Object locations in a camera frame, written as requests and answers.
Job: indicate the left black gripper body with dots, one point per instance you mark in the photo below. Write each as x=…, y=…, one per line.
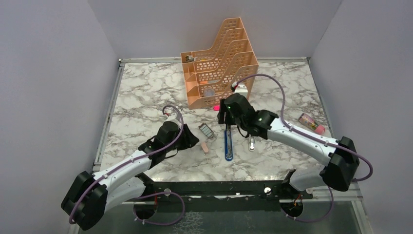
x=180, y=144

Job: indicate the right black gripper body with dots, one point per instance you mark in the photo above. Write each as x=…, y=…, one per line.
x=229, y=118

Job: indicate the staple box tray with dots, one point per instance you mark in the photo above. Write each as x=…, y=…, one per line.
x=206, y=130

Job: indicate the grey staple strips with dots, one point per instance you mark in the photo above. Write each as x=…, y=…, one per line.
x=206, y=130

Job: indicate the blue black stapler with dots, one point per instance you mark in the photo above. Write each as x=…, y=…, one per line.
x=228, y=143

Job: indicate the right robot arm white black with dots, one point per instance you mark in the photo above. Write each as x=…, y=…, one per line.
x=337, y=159

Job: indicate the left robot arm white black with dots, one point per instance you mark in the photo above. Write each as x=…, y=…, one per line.
x=91, y=195

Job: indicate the orange perforated file organizer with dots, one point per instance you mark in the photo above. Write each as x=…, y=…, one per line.
x=209, y=73

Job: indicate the colourful pink capped tube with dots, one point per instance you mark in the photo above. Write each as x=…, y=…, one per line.
x=310, y=123

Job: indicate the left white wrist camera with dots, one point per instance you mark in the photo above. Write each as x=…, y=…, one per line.
x=175, y=118

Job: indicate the black front mounting rail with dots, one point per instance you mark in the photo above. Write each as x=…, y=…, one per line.
x=219, y=196

